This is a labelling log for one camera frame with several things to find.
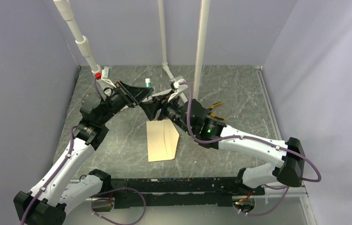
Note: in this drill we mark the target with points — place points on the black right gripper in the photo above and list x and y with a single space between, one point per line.
151 108

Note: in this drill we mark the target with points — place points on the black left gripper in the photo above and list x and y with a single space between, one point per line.
134 95

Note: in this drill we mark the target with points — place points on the white green glue stick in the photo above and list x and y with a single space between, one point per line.
148 85

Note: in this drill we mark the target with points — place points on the tan paper envelope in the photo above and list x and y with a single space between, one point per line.
162 140

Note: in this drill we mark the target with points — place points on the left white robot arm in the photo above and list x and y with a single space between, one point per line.
50 201

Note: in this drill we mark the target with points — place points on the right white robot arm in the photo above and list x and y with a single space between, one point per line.
283 158

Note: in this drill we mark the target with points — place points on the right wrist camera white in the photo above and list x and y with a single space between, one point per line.
178 86

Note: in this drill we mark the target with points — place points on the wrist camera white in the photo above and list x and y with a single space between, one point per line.
178 86
102 77

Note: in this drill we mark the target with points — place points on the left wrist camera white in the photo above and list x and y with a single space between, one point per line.
102 77

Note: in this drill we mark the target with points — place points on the yellow handled pliers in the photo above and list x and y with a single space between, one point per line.
213 113

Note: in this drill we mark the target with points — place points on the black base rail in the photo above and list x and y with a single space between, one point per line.
219 191

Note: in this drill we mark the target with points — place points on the white PVC pipe frame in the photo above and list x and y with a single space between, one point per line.
127 32

